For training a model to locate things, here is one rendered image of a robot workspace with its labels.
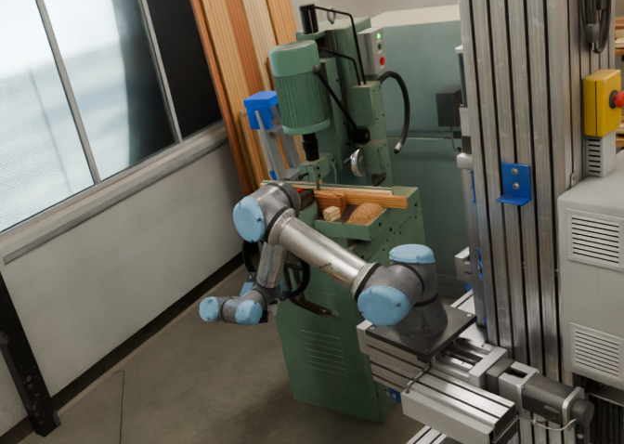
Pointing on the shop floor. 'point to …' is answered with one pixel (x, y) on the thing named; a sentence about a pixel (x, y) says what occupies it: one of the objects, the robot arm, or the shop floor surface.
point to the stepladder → (254, 106)
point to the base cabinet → (337, 341)
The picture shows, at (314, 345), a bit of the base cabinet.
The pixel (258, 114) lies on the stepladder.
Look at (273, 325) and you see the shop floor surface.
